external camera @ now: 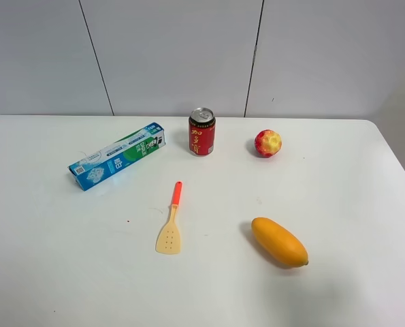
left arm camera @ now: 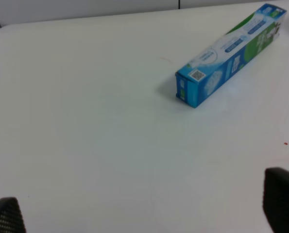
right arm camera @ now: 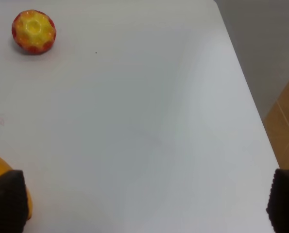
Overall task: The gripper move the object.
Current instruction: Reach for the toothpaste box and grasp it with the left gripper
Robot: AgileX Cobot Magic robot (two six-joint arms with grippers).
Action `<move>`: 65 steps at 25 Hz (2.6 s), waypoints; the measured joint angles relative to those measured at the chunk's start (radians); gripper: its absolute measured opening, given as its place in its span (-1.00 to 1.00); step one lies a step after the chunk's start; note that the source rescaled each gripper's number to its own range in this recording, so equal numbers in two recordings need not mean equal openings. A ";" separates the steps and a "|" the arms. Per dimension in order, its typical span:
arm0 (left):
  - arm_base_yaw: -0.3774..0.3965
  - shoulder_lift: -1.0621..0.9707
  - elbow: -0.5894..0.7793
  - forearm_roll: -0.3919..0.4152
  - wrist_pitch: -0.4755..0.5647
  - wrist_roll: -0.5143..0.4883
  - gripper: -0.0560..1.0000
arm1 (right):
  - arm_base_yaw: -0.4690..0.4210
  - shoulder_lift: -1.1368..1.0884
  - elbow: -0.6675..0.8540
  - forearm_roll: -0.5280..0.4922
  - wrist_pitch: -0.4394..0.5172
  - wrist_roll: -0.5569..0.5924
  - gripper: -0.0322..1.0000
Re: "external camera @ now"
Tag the blue green toothpaste box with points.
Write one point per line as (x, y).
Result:
(110, 160)

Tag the red drink can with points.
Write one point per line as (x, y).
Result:
(202, 123)

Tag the red yellow apple ball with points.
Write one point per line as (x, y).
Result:
(267, 143)

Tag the yellow orange mango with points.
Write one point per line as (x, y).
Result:
(282, 245)

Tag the yellow spatula orange handle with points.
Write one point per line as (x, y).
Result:
(169, 240)

